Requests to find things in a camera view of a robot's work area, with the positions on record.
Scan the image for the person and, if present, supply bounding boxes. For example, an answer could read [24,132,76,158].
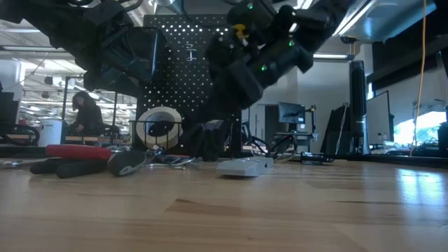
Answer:
[68,90,105,138]

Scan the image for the computer monitor on arm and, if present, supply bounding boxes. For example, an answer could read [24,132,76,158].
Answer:
[277,101,307,125]

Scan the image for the white panel on stand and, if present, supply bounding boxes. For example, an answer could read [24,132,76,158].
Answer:
[365,90,395,147]

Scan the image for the grey torpedo level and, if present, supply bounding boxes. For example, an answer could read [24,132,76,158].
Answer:
[216,156,275,178]

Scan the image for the red cylindrical handle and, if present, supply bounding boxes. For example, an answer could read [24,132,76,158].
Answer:
[45,143,113,162]

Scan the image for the red and blue scissors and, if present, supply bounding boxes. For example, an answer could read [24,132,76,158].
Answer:
[150,153,197,171]

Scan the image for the ceiling strip light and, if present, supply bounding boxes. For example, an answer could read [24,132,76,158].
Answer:
[313,52,351,60]

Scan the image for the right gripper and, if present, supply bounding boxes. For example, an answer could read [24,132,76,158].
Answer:
[201,0,314,123]

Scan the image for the white plastic bin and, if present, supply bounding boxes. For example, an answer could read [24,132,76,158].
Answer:
[36,118,64,147]

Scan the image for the black work gloves pair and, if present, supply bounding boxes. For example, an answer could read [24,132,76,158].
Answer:
[181,120,234,162]

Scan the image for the tall black pegboard bin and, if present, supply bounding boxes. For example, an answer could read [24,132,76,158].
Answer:
[127,27,166,84]

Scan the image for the dark office desk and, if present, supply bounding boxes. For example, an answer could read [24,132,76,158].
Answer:
[272,131,316,153]

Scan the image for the white masking tape roll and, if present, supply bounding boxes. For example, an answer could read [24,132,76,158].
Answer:
[135,106,183,150]

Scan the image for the black metal pegboard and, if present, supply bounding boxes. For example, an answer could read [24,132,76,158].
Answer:
[135,13,243,158]

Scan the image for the silver pegboard ring hook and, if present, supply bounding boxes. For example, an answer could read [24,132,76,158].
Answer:
[184,43,198,62]

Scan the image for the clear safety glasses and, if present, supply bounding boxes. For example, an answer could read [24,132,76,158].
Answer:
[250,145,281,160]

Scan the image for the black wire basket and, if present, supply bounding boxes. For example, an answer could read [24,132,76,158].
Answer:
[128,119,185,152]

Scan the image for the yellow cable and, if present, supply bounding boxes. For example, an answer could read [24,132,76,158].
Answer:
[408,0,428,158]

